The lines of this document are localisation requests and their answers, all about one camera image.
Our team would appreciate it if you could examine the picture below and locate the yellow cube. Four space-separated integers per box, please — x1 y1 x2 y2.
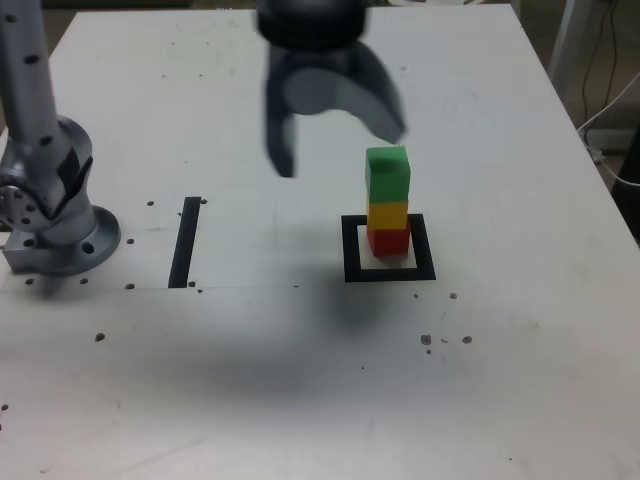
366 198 409 232

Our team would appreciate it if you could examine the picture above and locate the black tape strip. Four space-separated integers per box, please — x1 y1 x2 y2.
167 196 203 290

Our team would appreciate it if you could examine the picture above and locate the white metal post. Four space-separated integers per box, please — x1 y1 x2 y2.
548 0 584 96

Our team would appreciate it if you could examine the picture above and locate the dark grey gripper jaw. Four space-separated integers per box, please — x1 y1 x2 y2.
262 44 301 180

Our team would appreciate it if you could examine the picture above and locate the green cube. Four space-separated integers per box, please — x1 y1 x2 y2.
364 144 412 204

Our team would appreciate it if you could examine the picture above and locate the red cube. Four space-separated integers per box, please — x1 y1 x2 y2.
367 222 413 258

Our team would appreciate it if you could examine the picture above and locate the black tape square outline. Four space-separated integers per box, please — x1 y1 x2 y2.
340 213 438 284

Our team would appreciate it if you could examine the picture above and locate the white cable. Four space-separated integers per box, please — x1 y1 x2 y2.
577 73 640 187

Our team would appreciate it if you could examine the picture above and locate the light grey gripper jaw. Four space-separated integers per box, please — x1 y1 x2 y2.
283 41 408 145

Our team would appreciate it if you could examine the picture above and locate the thin black cable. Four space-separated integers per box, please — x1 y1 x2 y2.
581 0 619 126

